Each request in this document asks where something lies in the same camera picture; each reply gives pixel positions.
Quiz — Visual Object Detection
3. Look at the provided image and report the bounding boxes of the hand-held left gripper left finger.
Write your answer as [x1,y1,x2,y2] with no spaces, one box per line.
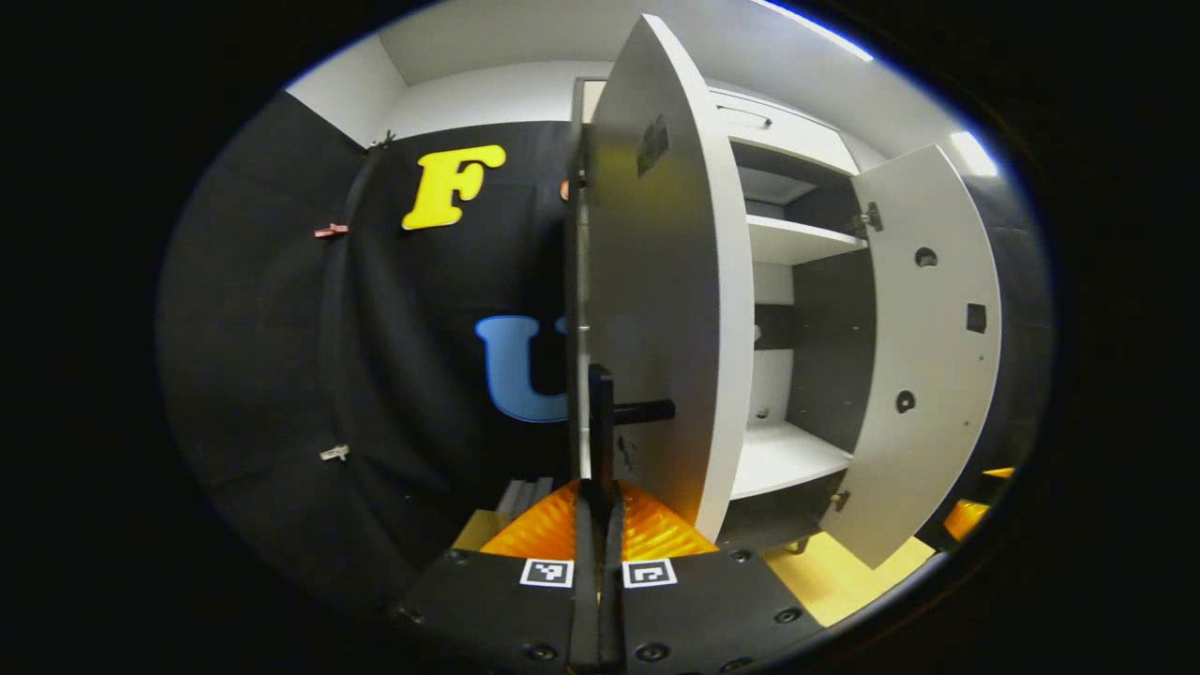
[389,478,601,675]

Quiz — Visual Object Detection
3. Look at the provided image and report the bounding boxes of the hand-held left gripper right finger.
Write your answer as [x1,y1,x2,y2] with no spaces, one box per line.
[600,480,826,675]

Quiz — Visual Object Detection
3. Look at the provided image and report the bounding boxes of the beige shoe cabinet door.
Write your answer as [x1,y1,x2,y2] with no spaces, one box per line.
[581,13,757,545]
[820,143,1004,570]

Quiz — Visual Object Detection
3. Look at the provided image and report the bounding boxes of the black door handle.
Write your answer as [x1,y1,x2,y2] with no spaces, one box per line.
[588,364,676,507]

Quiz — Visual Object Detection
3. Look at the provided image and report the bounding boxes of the beige double-door shoe cabinet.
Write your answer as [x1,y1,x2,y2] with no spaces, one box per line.
[565,78,938,554]

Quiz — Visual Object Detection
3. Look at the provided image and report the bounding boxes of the white cabinet shelf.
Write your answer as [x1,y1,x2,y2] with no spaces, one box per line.
[747,215,868,266]
[729,419,854,501]

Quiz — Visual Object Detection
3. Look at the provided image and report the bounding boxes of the beige cabinet drawer front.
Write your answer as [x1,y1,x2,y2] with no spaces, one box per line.
[708,87,861,176]

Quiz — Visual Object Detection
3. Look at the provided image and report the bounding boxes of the grey metal bars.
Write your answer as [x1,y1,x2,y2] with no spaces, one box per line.
[494,476,556,521]

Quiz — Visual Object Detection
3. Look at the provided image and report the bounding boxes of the short ceiling light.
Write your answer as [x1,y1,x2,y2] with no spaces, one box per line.
[949,130,999,178]

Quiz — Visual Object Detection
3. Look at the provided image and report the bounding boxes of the black backdrop cloth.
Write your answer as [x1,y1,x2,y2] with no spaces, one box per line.
[155,89,1056,620]

